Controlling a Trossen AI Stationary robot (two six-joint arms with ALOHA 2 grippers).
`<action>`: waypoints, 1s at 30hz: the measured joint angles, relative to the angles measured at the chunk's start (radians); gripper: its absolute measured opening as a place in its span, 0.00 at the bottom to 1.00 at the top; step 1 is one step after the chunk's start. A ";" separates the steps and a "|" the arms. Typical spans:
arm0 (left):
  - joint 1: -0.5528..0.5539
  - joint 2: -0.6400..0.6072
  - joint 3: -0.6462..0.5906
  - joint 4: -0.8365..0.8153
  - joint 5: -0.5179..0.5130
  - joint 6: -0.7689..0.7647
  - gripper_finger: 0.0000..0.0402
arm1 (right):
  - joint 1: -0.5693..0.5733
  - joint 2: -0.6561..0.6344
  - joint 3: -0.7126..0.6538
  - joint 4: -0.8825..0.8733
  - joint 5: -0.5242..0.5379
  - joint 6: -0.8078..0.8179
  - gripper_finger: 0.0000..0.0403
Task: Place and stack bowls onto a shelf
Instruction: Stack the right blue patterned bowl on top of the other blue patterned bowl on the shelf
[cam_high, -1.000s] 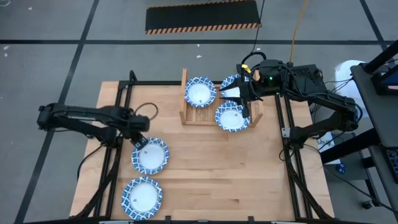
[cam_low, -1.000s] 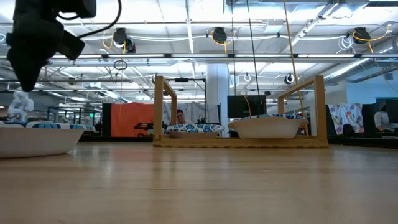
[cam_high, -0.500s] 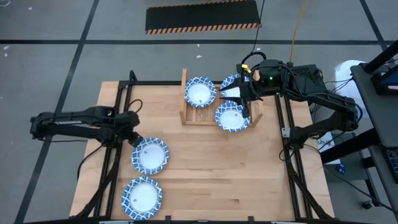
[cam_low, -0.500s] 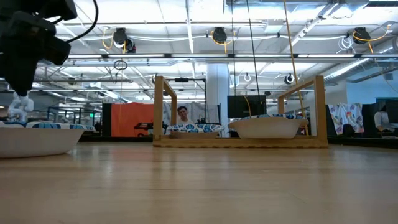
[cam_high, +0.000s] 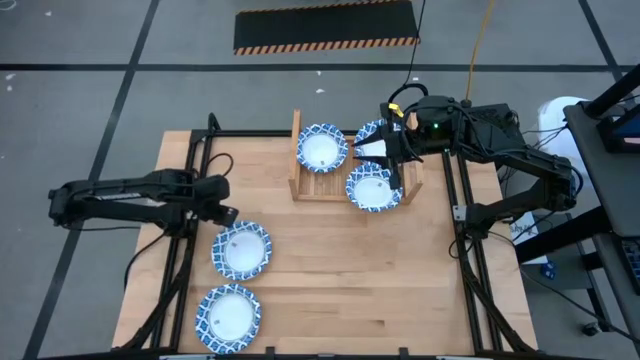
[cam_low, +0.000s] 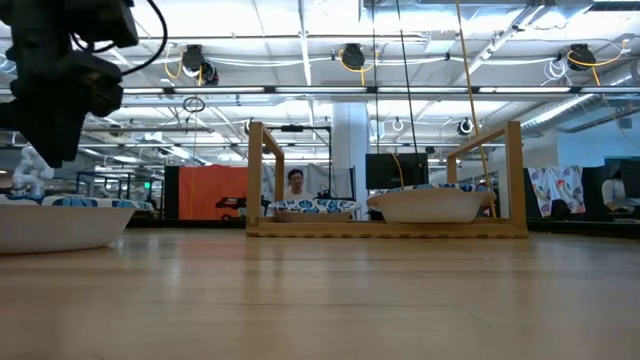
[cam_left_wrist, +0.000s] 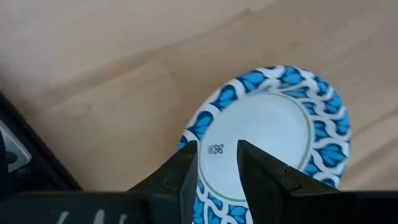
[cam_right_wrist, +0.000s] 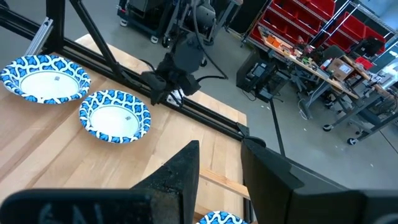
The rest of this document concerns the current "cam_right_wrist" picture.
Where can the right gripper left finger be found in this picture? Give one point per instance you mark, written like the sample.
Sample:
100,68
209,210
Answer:
171,186

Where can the black desktop computer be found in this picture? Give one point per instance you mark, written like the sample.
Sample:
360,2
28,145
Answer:
258,77

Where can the wooden workbench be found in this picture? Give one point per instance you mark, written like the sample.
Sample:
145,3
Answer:
334,82

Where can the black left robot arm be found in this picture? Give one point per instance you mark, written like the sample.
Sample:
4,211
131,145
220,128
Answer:
189,53

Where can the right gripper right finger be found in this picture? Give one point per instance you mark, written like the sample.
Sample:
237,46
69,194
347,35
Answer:
273,193

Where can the red storage bin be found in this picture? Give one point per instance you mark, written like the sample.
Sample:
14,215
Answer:
374,35
351,26
363,63
295,15
323,6

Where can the metal storage rack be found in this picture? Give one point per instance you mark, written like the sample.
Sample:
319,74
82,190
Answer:
323,31

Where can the cardboard box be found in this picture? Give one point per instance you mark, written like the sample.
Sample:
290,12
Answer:
340,70

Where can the thin black pole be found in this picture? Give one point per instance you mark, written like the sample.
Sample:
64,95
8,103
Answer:
277,127

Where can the blue patterned paper bowl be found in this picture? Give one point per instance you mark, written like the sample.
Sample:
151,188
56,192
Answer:
46,82
220,218
115,119

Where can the grey wheeled desk frame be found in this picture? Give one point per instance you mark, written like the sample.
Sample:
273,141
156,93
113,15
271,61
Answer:
367,112

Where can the black aluminium rig frame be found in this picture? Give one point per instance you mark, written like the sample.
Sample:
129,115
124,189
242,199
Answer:
93,40

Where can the silver aluminium extrusion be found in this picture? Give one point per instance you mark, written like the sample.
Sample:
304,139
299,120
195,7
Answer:
38,35

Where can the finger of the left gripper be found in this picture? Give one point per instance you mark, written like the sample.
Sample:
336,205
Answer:
178,99
157,97

